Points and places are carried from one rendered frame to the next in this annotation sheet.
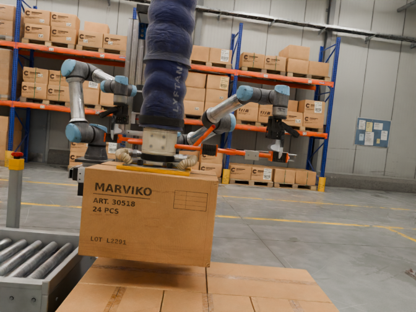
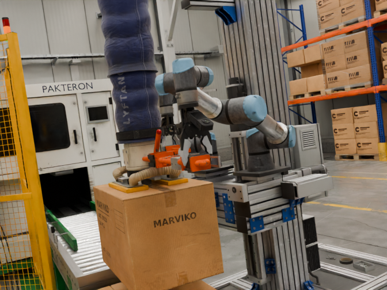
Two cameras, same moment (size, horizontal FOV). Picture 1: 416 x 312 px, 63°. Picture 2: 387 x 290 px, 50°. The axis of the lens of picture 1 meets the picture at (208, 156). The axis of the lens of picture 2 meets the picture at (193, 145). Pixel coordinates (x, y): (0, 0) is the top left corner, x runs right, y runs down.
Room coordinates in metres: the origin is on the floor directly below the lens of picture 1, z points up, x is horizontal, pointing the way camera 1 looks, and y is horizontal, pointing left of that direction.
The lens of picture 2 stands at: (1.17, -1.64, 1.33)
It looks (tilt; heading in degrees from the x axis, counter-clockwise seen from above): 3 degrees down; 67
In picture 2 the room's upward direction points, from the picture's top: 8 degrees counter-clockwise
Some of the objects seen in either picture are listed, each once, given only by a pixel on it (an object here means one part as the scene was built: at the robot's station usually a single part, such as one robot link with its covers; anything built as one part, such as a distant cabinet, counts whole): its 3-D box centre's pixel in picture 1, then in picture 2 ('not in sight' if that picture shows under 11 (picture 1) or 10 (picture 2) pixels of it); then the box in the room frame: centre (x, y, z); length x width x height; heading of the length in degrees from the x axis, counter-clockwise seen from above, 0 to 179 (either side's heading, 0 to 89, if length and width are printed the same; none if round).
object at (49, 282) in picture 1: (75, 257); (139, 264); (1.72, 0.63, 0.58); 0.70 x 0.03 x 0.06; 2
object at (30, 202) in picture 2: not in sight; (26, 177); (1.23, 2.39, 1.05); 1.17 x 0.10 x 2.10; 92
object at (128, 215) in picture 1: (154, 208); (152, 225); (1.72, 0.25, 0.88); 0.60 x 0.40 x 0.40; 91
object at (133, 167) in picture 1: (154, 166); (126, 182); (1.62, 0.25, 1.10); 0.34 x 0.10 x 0.05; 91
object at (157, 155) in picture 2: (208, 149); (161, 159); (1.72, 0.00, 1.20); 0.10 x 0.08 x 0.06; 1
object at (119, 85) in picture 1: (121, 86); (164, 96); (1.98, 0.53, 1.50); 0.09 x 0.08 x 0.11; 54
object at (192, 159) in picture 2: (278, 156); (195, 162); (1.73, -0.35, 1.20); 0.08 x 0.07 x 0.05; 91
